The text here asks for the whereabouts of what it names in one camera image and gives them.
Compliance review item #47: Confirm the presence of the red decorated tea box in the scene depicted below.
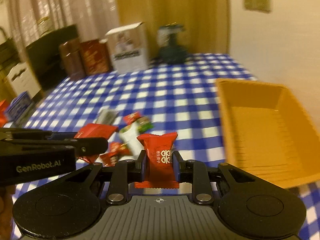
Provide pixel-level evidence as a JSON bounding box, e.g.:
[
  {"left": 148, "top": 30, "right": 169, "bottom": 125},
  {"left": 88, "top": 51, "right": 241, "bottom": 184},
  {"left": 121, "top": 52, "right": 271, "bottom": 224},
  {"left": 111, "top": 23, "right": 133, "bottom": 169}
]
[{"left": 80, "top": 39, "right": 112, "bottom": 75}]

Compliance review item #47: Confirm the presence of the green glass jar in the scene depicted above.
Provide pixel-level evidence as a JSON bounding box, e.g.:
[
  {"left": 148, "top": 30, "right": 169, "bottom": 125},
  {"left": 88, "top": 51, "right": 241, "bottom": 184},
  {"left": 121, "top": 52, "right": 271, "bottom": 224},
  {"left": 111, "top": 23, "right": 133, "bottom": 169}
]
[{"left": 157, "top": 23, "right": 188, "bottom": 64}]

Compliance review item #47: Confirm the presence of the dark red candy packet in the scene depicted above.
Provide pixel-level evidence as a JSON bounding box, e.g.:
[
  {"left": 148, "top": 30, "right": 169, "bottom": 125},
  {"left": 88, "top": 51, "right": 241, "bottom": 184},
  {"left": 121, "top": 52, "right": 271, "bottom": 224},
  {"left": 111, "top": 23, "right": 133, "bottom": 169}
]
[{"left": 99, "top": 142, "right": 132, "bottom": 166}]

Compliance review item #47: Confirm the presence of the large red snack packet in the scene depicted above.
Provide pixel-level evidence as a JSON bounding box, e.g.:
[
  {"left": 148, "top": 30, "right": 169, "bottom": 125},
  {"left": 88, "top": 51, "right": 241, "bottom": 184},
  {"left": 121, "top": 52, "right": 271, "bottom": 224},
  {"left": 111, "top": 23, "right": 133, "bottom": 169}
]
[{"left": 135, "top": 132, "right": 180, "bottom": 189}]

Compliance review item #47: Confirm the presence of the wooden wall panel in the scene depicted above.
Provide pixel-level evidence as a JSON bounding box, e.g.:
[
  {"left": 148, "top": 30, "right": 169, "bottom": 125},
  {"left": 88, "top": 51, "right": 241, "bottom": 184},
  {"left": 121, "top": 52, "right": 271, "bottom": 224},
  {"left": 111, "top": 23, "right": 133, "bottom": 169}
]
[{"left": 116, "top": 0, "right": 229, "bottom": 57}]

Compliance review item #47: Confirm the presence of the person's left hand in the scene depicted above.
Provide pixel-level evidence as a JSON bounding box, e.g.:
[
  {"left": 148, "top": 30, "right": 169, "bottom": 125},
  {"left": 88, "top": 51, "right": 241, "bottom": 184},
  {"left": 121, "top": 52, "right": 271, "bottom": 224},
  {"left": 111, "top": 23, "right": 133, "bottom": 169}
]
[{"left": 0, "top": 185, "right": 16, "bottom": 239}]

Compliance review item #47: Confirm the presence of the blue milk carton box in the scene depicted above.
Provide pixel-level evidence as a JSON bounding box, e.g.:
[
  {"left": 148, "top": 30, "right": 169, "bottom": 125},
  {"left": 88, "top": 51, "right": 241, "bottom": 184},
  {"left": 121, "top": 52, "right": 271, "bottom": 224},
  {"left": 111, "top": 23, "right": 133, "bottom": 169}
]
[{"left": 4, "top": 91, "right": 36, "bottom": 128}]

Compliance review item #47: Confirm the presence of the white perforated box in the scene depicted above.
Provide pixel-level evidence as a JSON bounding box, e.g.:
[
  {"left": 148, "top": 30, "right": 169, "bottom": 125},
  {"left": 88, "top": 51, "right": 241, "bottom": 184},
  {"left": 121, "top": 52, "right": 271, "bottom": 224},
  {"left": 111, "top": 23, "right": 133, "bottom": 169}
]
[{"left": 7, "top": 62, "right": 41, "bottom": 99}]

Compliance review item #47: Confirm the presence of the blue white checkered tablecloth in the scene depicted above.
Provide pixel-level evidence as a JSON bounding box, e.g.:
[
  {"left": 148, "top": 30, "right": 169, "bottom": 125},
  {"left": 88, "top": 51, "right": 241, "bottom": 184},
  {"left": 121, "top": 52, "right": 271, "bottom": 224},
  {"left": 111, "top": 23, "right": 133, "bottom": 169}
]
[{"left": 10, "top": 52, "right": 320, "bottom": 240}]

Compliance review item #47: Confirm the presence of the orange plastic tray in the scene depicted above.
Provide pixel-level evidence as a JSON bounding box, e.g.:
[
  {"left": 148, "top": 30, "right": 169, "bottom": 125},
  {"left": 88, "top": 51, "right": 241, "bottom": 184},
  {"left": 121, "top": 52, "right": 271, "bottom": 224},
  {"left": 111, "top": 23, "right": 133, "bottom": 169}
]
[{"left": 216, "top": 78, "right": 319, "bottom": 188}]

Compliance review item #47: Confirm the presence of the white product box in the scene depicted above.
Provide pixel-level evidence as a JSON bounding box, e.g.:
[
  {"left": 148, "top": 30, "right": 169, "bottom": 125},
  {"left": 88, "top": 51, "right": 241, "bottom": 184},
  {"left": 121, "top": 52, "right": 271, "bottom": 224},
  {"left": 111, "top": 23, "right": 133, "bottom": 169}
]
[{"left": 105, "top": 22, "right": 150, "bottom": 74}]

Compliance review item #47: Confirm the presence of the grey seaweed snack packet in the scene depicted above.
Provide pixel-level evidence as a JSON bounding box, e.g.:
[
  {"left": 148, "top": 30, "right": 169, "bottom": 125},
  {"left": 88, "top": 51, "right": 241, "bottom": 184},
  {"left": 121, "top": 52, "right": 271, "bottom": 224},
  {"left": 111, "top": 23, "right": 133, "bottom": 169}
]
[{"left": 95, "top": 108, "right": 118, "bottom": 125}]

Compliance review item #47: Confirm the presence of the brown tea canister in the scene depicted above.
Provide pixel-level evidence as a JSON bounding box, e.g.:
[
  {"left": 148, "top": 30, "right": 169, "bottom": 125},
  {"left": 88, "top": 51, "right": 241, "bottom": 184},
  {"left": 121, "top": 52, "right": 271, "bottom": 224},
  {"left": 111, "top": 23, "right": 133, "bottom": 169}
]
[{"left": 59, "top": 38, "right": 86, "bottom": 81}]

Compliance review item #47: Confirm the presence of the red candy with figure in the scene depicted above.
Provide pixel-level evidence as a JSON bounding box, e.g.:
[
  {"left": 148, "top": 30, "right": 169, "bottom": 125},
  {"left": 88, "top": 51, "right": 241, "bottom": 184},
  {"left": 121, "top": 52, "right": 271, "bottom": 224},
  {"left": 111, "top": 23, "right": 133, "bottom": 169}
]
[{"left": 74, "top": 123, "right": 118, "bottom": 164}]

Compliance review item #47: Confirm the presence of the small red candy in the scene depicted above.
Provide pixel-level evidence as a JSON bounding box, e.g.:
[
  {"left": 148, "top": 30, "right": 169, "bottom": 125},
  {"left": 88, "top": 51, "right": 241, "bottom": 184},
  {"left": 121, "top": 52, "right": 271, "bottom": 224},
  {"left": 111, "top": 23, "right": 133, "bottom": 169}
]
[{"left": 123, "top": 112, "right": 142, "bottom": 125}]

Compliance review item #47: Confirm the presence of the white green snack bar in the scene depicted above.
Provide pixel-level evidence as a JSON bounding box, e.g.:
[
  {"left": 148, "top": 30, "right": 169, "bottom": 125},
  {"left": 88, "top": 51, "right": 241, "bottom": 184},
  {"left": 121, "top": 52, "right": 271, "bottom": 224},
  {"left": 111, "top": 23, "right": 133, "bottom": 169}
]
[{"left": 119, "top": 121, "right": 153, "bottom": 157}]

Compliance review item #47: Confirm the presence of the pink curtain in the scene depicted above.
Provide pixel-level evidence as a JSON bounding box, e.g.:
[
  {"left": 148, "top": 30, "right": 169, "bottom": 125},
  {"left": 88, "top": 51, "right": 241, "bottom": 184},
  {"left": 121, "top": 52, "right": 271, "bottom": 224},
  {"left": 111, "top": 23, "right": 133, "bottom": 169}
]
[{"left": 4, "top": 0, "right": 120, "bottom": 61}]

